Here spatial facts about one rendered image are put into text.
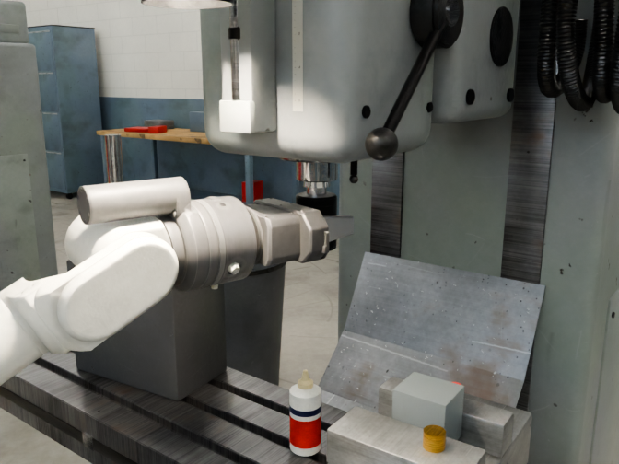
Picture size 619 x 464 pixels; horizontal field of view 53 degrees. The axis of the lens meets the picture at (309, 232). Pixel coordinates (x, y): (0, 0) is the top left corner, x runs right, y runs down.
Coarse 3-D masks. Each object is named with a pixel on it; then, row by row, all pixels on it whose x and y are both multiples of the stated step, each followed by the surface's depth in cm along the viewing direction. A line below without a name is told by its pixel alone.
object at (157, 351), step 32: (160, 320) 89; (192, 320) 92; (224, 320) 99; (96, 352) 98; (128, 352) 94; (160, 352) 91; (192, 352) 93; (224, 352) 100; (128, 384) 96; (160, 384) 92; (192, 384) 94
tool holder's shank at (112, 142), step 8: (104, 136) 95; (112, 136) 94; (120, 136) 95; (112, 144) 94; (120, 144) 95; (112, 152) 94; (120, 152) 95; (112, 160) 95; (120, 160) 95; (112, 168) 95; (120, 168) 96; (112, 176) 95; (120, 176) 96
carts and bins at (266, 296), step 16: (256, 272) 255; (272, 272) 261; (224, 288) 255; (240, 288) 255; (256, 288) 258; (272, 288) 264; (240, 304) 257; (256, 304) 260; (272, 304) 266; (240, 320) 260; (256, 320) 262; (272, 320) 269; (240, 336) 262; (256, 336) 265; (272, 336) 271; (240, 352) 264; (256, 352) 267; (272, 352) 274; (240, 368) 266; (256, 368) 269; (272, 368) 276
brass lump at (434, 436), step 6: (426, 426) 61; (432, 426) 61; (438, 426) 61; (426, 432) 60; (432, 432) 60; (438, 432) 60; (444, 432) 60; (426, 438) 60; (432, 438) 60; (438, 438) 60; (444, 438) 60; (426, 444) 60; (432, 444) 60; (438, 444) 60; (444, 444) 60; (426, 450) 60; (432, 450) 60; (438, 450) 60
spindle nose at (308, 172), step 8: (296, 168) 69; (304, 168) 68; (312, 168) 67; (320, 168) 67; (328, 168) 68; (336, 168) 69; (296, 176) 69; (304, 176) 68; (312, 176) 67; (320, 176) 67; (328, 176) 68; (336, 176) 69
